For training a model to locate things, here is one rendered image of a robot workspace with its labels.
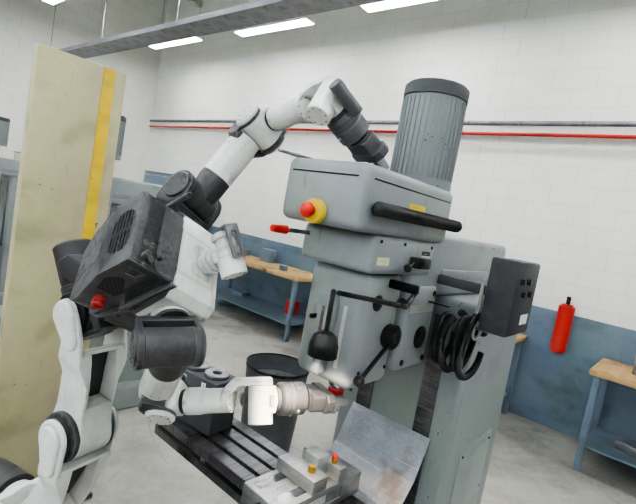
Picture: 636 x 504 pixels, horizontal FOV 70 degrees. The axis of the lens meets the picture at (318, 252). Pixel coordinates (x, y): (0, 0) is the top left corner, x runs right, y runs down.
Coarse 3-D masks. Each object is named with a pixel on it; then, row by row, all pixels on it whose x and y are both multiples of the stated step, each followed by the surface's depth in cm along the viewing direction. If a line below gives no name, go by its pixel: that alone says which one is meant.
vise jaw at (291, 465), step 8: (280, 456) 134; (288, 456) 134; (296, 456) 135; (280, 464) 133; (288, 464) 130; (296, 464) 131; (304, 464) 132; (288, 472) 130; (296, 472) 128; (304, 472) 128; (320, 472) 129; (296, 480) 128; (304, 480) 126; (312, 480) 124; (320, 480) 126; (304, 488) 126; (312, 488) 124; (320, 488) 126
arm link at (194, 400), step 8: (184, 384) 125; (176, 392) 121; (184, 392) 122; (192, 392) 121; (200, 392) 121; (208, 392) 121; (216, 392) 121; (168, 400) 118; (176, 400) 120; (184, 400) 120; (192, 400) 120; (200, 400) 120; (208, 400) 120; (216, 400) 119; (176, 408) 120; (184, 408) 120; (192, 408) 120; (200, 408) 120; (208, 408) 120; (216, 408) 119
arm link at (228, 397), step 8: (232, 384) 120; (240, 384) 119; (248, 384) 119; (256, 384) 119; (264, 384) 119; (272, 384) 121; (224, 392) 120; (232, 392) 119; (224, 400) 119; (232, 400) 122; (224, 408) 119; (232, 408) 121
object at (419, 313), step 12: (420, 288) 134; (432, 288) 141; (420, 300) 135; (432, 300) 141; (396, 312) 131; (408, 312) 131; (420, 312) 136; (396, 324) 131; (408, 324) 132; (420, 324) 138; (408, 336) 134; (420, 336) 139; (396, 348) 131; (408, 348) 135; (420, 348) 141; (396, 360) 132; (408, 360) 137; (420, 360) 143
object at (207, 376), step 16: (192, 368) 166; (208, 368) 169; (192, 384) 163; (208, 384) 159; (224, 384) 160; (176, 416) 167; (192, 416) 163; (208, 416) 158; (224, 416) 163; (208, 432) 158
